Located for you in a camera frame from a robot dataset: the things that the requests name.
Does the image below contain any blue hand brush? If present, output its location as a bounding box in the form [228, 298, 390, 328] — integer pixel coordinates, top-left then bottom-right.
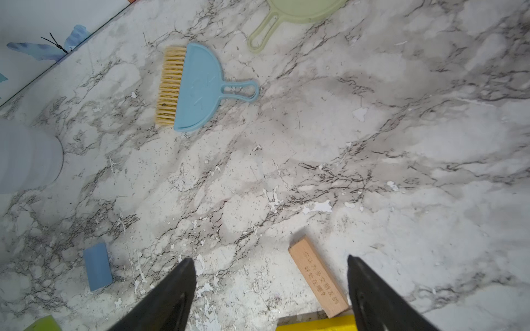
[155, 43, 259, 132]

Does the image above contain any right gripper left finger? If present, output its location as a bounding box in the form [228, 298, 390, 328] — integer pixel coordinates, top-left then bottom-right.
[111, 258, 197, 330]

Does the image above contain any yellow block right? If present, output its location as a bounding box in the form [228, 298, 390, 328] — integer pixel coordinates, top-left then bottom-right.
[276, 315, 357, 331]

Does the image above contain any potted plant white pot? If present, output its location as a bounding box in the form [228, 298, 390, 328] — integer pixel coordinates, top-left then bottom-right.
[1, 119, 63, 194]

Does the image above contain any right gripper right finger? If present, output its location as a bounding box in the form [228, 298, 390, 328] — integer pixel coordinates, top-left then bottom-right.
[348, 255, 438, 331]

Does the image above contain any green block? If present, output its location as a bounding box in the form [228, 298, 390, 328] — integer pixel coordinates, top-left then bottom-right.
[24, 315, 62, 331]

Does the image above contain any wooden block top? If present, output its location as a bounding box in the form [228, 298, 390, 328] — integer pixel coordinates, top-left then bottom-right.
[288, 236, 349, 318]

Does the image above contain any blue block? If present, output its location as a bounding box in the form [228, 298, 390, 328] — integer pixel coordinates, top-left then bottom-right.
[84, 243, 113, 292]

